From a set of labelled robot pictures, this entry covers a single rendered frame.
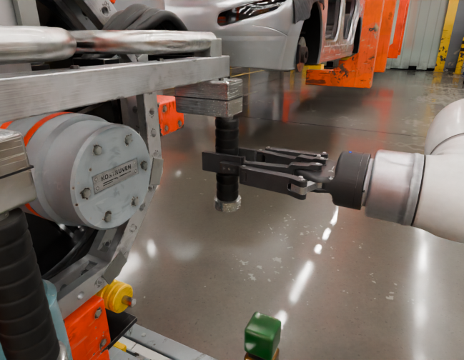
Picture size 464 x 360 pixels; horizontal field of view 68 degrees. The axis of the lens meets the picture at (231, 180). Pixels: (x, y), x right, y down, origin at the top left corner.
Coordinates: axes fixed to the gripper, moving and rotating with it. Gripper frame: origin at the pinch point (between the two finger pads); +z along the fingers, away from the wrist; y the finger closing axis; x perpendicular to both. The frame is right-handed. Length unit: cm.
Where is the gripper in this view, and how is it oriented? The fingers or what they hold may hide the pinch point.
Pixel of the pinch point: (228, 159)
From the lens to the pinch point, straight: 53.3
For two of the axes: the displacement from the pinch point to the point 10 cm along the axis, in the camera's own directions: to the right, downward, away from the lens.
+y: 4.5, -3.4, 8.3
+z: -8.9, -1.7, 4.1
